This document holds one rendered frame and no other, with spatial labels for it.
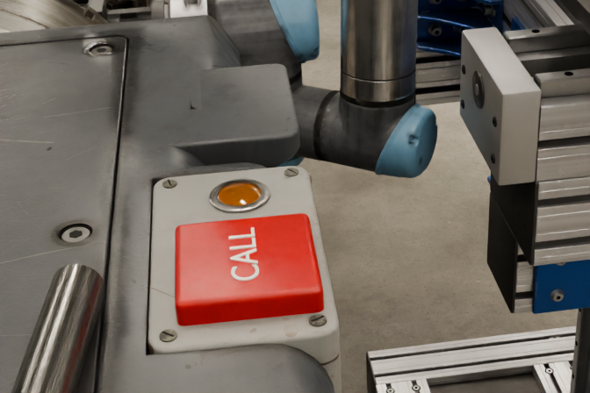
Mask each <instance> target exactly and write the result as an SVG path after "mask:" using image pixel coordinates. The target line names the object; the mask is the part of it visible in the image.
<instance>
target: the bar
mask: <svg viewBox="0 0 590 393"><path fill-rule="evenodd" d="M104 292H105V284H104V280H103V278H102V276H101V275H100V274H99V273H98V272H97V271H96V270H94V269H93V268H90V267H87V266H84V265H81V264H70V265H67V266H64V267H62V268H60V269H59V270H57V271H56V273H55V274H54V277H53V279H52V281H51V284H50V287H49V289H48V292H47V296H46V298H45V301H44V303H43V306H42V308H41V311H40V314H39V317H38V320H37V323H36V325H35V327H34V330H33V333H32V337H31V339H30V341H29V344H28V347H27V349H26V351H25V356H24V359H23V360H22V363H21V366H20V368H19V371H18V375H17V377H16V380H15V382H14V385H13V387H12V390H11V393H76V388H77V384H78V382H79V379H80V375H81V373H82V369H83V364H84V361H85V358H86V354H87V352H88V348H89V345H90V340H91V337H92V333H93V331H94V328H95V324H96V322H97V316H98V313H99V310H100V307H101V303H102V301H103V297H104Z"/></svg>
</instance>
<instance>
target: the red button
mask: <svg viewBox="0 0 590 393"><path fill-rule="evenodd" d="M175 308H176V321H177V323H178V324H179V325H181V326H187V325H203V324H212V323H220V322H229V321H238V320H247V319H256V318H272V317H281V316H290V315H298V314H307V313H316V312H321V311H323V310H324V296H323V288H322V283H321V279H320V271H319V265H318V261H317V256H316V252H315V246H314V242H313V234H312V228H311V224H310V219H309V217H308V216H307V215H306V214H305V213H296V214H287V215H277V216H268V217H259V218H242V219H233V220H223V221H214V222H205V223H196V224H187V225H179V226H178V227H177V228H176V231H175Z"/></svg>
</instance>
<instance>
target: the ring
mask: <svg viewBox="0 0 590 393"><path fill-rule="evenodd" d="M235 183H250V184H253V185H255V186H257V187H258V188H259V189H260V190H261V192H262V194H261V196H260V197H259V198H258V199H257V200H256V201H254V202H253V203H251V204H245V205H229V204H224V203H222V202H221V201H220V200H219V199H218V194H219V192H220V191H221V190H222V189H223V188H225V187H226V186H228V185H231V184H235ZM209 199H210V203H211V205H212V206H213V207H214V208H216V209H218V210H220V211H224V212H230V213H243V212H248V211H253V210H256V209H258V208H260V207H262V206H263V205H265V204H266V203H267V202H268V200H269V199H270V190H269V188H268V187H267V186H266V185H265V184H263V183H262V182H258V181H256V180H251V179H236V180H231V181H227V182H223V183H221V184H220V185H218V186H216V187H215V188H214V189H213V190H212V191H211V193H210V196H209Z"/></svg>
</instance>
